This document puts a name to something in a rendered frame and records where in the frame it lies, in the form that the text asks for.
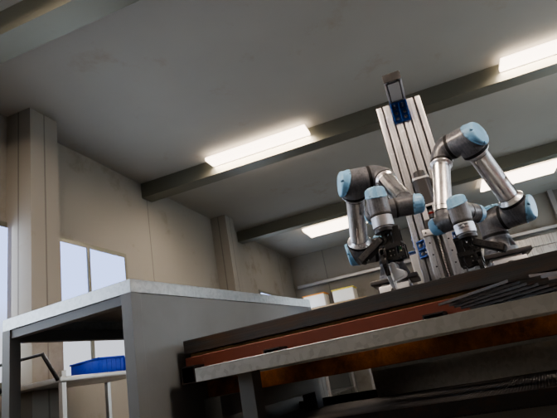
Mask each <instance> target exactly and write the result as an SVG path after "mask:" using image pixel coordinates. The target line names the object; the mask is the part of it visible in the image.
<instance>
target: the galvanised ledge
mask: <svg viewBox="0 0 557 418"><path fill-rule="evenodd" d="M552 339H557V335H553V336H549V337H543V338H535V339H531V340H525V341H520V342H516V343H508V344H502V345H498V346H493V347H489V348H480V349H475V350H470V351H466V352H457V353H452V354H448V355H442V356H438V357H429V358H425V359H419V360H415V361H410V362H402V363H397V364H392V365H388V366H383V367H374V368H371V370H372V371H373V372H374V371H379V370H384V369H389V368H394V367H402V366H408V365H412V364H417V363H421V362H431V361H435V360H440V359H445V358H450V357H459V356H463V355H468V354H474V353H478V352H486V351H491V350H497V349H501V348H510V347H514V346H520V345H525V344H529V343H538V342H543V341H548V340H552Z"/></svg>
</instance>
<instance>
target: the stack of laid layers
mask: <svg viewBox="0 0 557 418"><path fill-rule="evenodd" d="M553 270H557V250H556V251H552V252H548V253H544V254H541V255H535V256H531V257H528V258H525V259H521V260H515V261H511V262H507V263H504V264H500V265H494V266H491V267H487V268H484V269H480V270H474V271H470V272H467V273H463V274H460V275H454V276H450V277H447V278H443V279H436V280H433V281H429V282H426V283H422V284H417V285H413V286H410V287H406V288H403V289H396V290H392V291H389V292H385V293H382V294H376V295H372V296H369V297H365V298H361V299H355V300H352V301H348V302H345V303H341V304H335V305H332V306H328V307H324V308H320V309H314V310H311V311H307V312H304V313H298V314H294V315H291V316H287V317H283V318H277V319H274V320H270V321H267V322H263V323H257V324H254V325H250V326H246V327H243V328H237V329H233V330H230V331H226V332H223V333H217V334H212V335H209V336H205V337H202V338H196V339H192V340H189V341H185V342H183V346H184V353H185V354H193V353H196V352H203V351H206V350H211V349H214V348H221V347H224V346H228V345H232V344H236V343H242V342H246V341H250V340H254V339H257V338H264V337H268V336H272V335H275V334H279V333H286V332H290V331H293V330H297V329H301V328H307V327H312V326H315V325H318V324H323V323H329V322H333V321H337V320H340V319H344V318H351V317H355V316H358V315H362V314H368V313H373V312H376V311H380V310H384V309H390V308H394V307H398V306H402V305H406V304H412V303H416V302H419V301H424V300H427V299H434V298H437V297H441V296H445V295H449V294H456V293H459V292H463V291H467V290H470V289H477V288H481V287H485V286H488V285H492V284H496V283H499V282H501V281H503V280H506V279H512V278H515V277H520V276H523V275H532V274H539V273H545V272H550V271H553Z"/></svg>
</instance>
